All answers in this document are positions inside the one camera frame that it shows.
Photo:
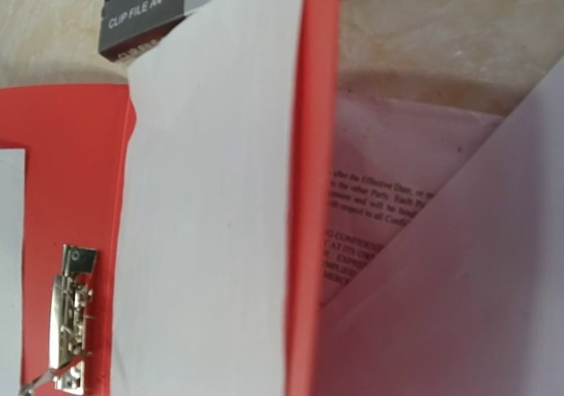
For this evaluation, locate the red folder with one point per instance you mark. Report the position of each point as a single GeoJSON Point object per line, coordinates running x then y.
{"type": "Point", "coordinates": [76, 138]}

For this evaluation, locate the printed text sheet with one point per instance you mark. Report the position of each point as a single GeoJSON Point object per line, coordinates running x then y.
{"type": "Point", "coordinates": [12, 227]}
{"type": "Point", "coordinates": [389, 159]}

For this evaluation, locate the white sheet top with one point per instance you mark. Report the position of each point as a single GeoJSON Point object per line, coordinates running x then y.
{"type": "Point", "coordinates": [200, 278]}

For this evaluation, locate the white sheet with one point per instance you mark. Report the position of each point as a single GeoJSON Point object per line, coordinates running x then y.
{"type": "Point", "coordinates": [200, 278]}
{"type": "Point", "coordinates": [467, 299]}

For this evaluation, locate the black folder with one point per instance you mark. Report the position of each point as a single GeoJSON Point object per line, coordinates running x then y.
{"type": "Point", "coordinates": [128, 28]}

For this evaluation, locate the blank white sheet lower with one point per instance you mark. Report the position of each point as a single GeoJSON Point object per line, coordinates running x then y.
{"type": "Point", "coordinates": [467, 299]}

